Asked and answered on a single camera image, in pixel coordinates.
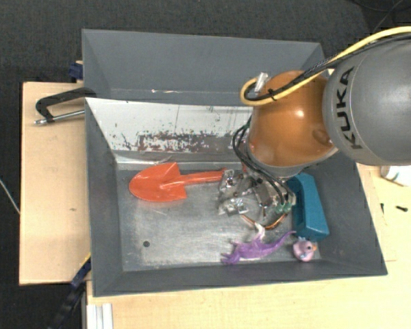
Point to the orange toy shovel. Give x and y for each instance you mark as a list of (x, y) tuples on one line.
[(157, 185)]

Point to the pink toy bird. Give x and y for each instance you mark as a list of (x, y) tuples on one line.
[(304, 250)]

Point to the grey metal bin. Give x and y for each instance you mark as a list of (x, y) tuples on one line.
[(178, 228)]

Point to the purple toy lizard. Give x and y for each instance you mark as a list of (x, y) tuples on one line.
[(251, 250)]

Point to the teal rectangular box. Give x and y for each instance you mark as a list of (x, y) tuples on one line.
[(310, 211)]

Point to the white round object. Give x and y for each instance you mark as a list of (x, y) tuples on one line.
[(399, 176)]

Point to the pale wood flat board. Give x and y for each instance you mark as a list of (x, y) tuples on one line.
[(51, 197)]

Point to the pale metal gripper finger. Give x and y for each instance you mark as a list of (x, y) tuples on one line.
[(228, 182), (233, 205)]

